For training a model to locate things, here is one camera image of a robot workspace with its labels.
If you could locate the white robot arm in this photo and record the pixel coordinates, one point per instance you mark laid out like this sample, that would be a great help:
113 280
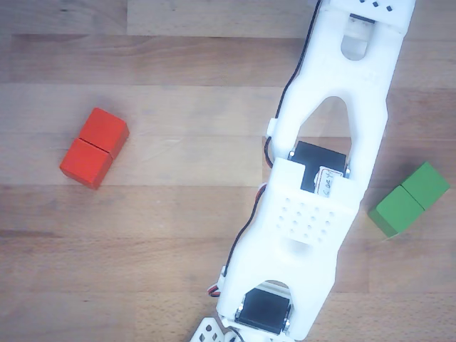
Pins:
320 221

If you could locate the long red block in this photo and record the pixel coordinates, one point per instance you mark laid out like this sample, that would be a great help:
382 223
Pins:
94 147

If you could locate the long green block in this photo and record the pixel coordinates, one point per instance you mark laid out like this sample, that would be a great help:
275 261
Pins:
406 201

